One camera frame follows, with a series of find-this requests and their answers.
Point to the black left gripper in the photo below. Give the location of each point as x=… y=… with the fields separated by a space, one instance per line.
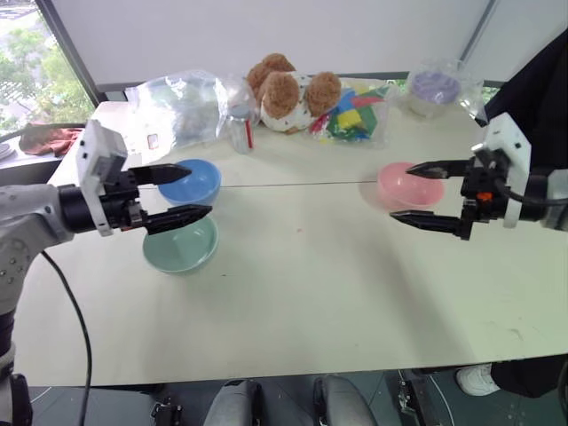
x=124 y=199

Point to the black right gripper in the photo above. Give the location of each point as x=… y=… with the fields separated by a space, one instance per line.
x=481 y=195

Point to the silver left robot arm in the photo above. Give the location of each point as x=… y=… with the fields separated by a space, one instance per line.
x=26 y=213

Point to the pink bowl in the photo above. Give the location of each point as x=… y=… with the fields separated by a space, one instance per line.
x=399 y=191

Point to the blue bowl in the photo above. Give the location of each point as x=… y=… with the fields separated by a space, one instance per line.
x=202 y=186

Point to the small red and white card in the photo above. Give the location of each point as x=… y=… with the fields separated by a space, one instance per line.
x=153 y=141

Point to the green bowl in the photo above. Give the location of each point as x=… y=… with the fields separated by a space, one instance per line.
x=186 y=253

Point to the clear plastic bag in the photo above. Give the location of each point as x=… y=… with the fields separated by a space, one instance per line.
x=186 y=106

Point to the clear jar with red label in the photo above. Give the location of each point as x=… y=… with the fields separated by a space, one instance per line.
x=239 y=131

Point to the bagged container with purple lid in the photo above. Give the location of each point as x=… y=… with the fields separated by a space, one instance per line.
x=432 y=89

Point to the bag of colourful blocks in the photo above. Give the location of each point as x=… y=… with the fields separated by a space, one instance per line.
x=350 y=117

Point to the red cloth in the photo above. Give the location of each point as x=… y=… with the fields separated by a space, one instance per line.
x=46 y=139

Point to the person in black clothes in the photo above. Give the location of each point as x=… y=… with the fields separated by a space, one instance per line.
x=541 y=89

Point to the brown and white plush toy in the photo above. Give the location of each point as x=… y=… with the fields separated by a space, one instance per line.
x=284 y=95

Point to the white shoe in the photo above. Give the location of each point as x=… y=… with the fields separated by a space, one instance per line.
x=477 y=381

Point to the grey rounded shape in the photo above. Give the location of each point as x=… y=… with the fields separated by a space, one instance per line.
x=344 y=401
x=233 y=404

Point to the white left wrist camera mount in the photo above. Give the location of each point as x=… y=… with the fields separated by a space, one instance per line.
x=95 y=151

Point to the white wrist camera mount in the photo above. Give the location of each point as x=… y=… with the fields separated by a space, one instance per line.
x=510 y=142
x=95 y=151

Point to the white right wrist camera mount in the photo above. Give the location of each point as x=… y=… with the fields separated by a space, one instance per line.
x=510 y=142

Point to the dark window frame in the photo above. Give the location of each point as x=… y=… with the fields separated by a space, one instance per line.
x=71 y=57

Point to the black bracket under table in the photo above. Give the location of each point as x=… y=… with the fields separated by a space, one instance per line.
x=410 y=397
x=166 y=412

